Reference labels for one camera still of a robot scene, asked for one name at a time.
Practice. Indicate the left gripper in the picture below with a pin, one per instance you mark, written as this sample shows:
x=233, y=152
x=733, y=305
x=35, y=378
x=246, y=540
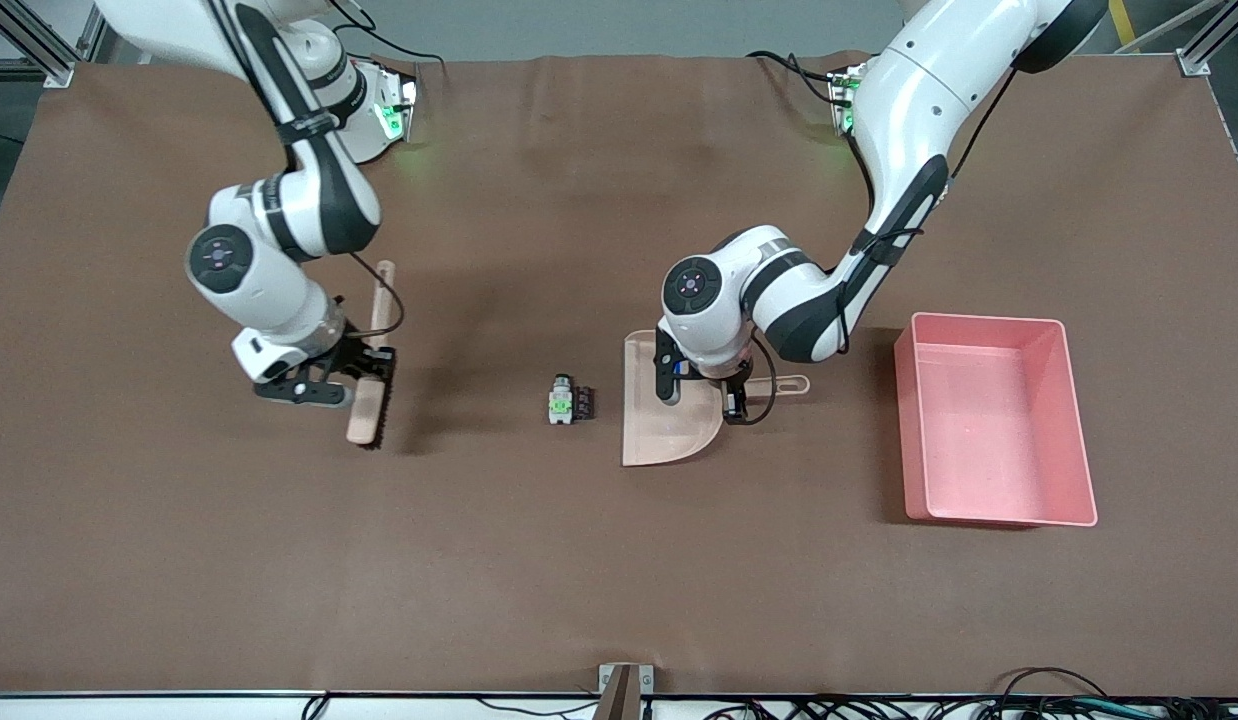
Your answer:
x=736, y=386

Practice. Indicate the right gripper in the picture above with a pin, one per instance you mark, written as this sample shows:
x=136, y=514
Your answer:
x=356, y=354

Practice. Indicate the beige plastic dustpan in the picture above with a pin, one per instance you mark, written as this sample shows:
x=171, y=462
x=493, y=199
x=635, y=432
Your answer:
x=669, y=435

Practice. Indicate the dark brown electronic component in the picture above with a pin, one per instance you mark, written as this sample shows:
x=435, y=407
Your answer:
x=585, y=402

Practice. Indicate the white green electronic component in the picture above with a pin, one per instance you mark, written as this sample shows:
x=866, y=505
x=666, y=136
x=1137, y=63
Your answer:
x=559, y=403

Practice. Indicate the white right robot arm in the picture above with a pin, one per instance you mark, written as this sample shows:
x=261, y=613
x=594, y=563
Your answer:
x=279, y=290

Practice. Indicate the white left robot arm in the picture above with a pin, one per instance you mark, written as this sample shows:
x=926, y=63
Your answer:
x=909, y=120

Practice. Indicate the pink plastic bin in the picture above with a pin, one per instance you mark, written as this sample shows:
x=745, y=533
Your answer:
x=989, y=440

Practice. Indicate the brown table mat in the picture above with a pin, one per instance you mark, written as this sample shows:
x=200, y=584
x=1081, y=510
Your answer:
x=579, y=560

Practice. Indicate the metal clamp bracket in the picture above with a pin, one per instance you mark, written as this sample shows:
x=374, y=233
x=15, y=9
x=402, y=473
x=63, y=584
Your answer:
x=624, y=688

